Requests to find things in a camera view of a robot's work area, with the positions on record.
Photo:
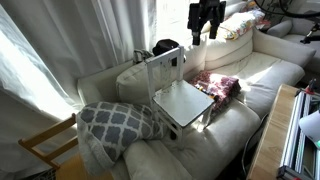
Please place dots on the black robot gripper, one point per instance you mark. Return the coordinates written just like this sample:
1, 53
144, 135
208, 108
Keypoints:
210, 3

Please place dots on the black hat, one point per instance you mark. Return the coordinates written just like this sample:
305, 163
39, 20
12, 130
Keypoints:
165, 46

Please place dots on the small white wooden chair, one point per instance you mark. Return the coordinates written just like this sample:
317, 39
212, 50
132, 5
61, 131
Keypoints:
182, 101

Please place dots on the brown wooden chair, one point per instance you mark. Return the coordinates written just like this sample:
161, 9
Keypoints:
45, 140

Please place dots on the floral cushion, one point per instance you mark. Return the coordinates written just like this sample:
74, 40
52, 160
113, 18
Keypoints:
238, 23

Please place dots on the red white patterned cloth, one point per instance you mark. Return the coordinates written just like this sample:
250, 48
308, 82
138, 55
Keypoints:
223, 85

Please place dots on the grey green bag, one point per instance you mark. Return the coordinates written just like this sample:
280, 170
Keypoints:
141, 55

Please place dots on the grey armchair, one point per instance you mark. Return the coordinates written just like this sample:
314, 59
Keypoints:
300, 26

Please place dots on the red clamp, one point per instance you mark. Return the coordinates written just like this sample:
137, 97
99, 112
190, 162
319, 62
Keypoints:
312, 86

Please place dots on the cream fabric sofa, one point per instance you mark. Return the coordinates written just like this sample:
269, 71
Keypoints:
216, 146

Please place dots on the light wooden table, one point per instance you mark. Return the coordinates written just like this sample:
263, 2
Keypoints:
271, 140

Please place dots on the grey white patterned pillow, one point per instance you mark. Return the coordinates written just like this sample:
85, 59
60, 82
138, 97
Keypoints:
113, 125

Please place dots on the white curtain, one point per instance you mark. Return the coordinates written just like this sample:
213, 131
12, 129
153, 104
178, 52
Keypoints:
66, 43

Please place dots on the white lamp shade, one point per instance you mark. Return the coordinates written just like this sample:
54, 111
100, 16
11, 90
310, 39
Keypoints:
311, 125

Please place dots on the dark woven basket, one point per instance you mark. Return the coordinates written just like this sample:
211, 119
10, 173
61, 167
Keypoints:
40, 175

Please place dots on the aluminium rail frame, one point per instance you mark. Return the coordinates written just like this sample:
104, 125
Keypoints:
295, 140

